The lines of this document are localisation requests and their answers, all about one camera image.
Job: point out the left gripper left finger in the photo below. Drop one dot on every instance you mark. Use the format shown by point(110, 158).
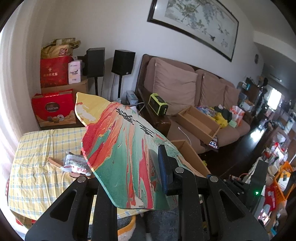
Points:
point(105, 217)

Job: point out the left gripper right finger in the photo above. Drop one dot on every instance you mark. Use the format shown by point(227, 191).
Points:
point(181, 182)

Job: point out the painted folding paper fan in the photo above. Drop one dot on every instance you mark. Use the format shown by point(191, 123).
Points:
point(121, 148)

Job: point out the grey white snack bag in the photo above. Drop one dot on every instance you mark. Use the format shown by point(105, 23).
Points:
point(76, 164)

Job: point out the wooden folding fan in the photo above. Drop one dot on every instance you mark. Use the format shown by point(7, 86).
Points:
point(55, 162)

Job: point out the large open cardboard box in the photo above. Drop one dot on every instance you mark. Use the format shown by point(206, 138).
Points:
point(191, 159)

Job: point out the shallow cardboard tray on sofa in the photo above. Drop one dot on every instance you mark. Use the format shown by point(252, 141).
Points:
point(198, 123)

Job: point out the yellow plastic bag on sofa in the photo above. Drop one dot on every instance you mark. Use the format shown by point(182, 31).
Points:
point(220, 120)

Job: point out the brown sofa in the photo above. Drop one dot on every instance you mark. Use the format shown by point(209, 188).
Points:
point(211, 91)

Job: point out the yellow checkered tablecloth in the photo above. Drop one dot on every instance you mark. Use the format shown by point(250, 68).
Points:
point(34, 184)

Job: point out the brown sofa cushion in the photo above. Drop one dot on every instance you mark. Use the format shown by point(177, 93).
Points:
point(177, 87)

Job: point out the red gift box lower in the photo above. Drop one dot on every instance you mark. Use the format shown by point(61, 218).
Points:
point(55, 108)

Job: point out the black speaker right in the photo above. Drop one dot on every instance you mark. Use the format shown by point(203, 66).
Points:
point(123, 62)

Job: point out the black speaker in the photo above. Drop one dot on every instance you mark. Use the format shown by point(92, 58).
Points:
point(123, 62)
point(95, 62)

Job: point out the black speaker left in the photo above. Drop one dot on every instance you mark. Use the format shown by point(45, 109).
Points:
point(95, 62)

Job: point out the pink small box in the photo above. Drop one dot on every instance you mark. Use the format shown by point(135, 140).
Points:
point(74, 71)

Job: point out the framed ink painting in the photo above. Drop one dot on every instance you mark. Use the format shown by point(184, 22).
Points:
point(206, 21)

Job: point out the red gift bag upper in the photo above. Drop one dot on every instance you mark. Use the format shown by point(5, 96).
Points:
point(54, 71)

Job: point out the gold paper bag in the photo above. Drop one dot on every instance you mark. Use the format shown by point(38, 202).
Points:
point(59, 48)

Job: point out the brown cardboard box by wall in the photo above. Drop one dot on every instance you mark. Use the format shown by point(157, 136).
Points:
point(76, 87)

